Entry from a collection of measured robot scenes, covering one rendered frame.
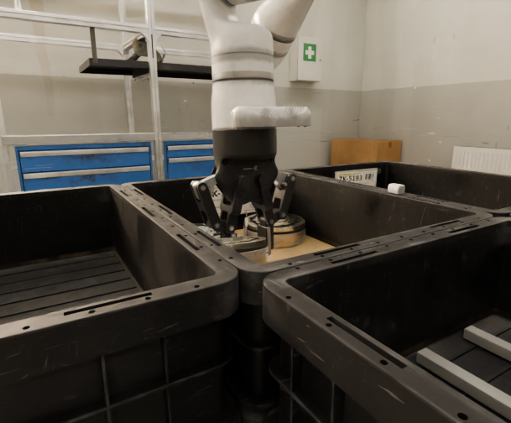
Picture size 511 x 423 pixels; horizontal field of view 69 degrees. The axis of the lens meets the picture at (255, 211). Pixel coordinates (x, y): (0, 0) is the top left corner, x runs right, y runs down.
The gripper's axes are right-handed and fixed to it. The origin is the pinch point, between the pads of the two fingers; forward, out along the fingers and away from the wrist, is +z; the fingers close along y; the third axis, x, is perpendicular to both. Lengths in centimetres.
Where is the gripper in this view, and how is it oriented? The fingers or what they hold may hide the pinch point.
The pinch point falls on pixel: (247, 244)
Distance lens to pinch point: 46.8
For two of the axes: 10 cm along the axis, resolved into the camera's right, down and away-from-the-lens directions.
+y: -8.6, 1.3, -4.9
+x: 5.0, 1.8, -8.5
